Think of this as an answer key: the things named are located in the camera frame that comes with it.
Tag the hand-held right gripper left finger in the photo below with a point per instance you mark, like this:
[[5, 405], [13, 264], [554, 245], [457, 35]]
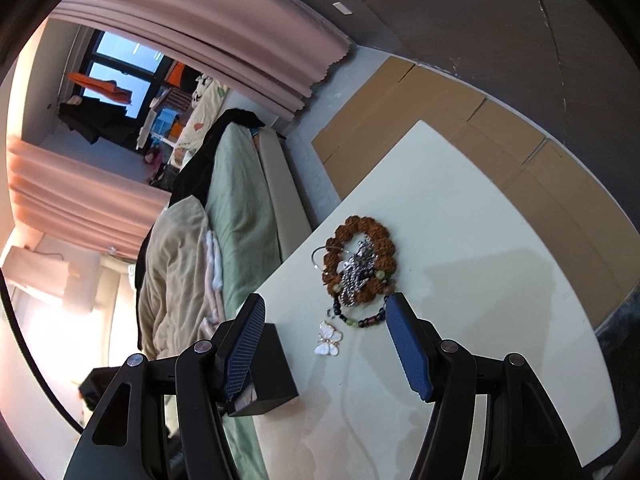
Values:
[[243, 347]]

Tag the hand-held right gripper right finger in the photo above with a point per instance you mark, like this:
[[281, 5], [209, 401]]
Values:
[[406, 349]]

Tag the black jewelry box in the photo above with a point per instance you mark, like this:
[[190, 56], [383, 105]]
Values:
[[272, 367]]

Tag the white butterfly brooch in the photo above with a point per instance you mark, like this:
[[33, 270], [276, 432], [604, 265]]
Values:
[[327, 339]]

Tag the white pink cloth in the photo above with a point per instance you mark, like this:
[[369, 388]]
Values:
[[214, 285]]

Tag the beige blanket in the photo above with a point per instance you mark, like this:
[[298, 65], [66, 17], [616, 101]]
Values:
[[172, 280]]

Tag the silver bangle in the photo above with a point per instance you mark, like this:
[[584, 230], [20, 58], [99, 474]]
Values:
[[320, 255]]

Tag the green bed blanket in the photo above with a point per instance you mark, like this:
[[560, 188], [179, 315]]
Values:
[[240, 220]]

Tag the black garment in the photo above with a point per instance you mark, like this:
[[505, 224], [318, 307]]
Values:
[[200, 160]]

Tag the flattened cardboard sheets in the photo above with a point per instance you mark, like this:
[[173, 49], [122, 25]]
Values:
[[500, 170]]

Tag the white air conditioner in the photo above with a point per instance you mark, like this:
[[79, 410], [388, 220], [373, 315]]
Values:
[[47, 275]]

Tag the pink curtain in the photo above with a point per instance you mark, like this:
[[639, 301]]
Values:
[[210, 35], [75, 200]]

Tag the white patterned hanging cloth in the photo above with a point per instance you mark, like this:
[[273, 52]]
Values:
[[197, 115]]

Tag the black hanging clothes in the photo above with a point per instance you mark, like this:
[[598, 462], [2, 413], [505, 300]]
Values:
[[90, 117]]

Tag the orange hanging cloth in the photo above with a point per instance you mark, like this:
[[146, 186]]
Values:
[[100, 87]]

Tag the window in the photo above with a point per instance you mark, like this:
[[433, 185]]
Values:
[[125, 67]]

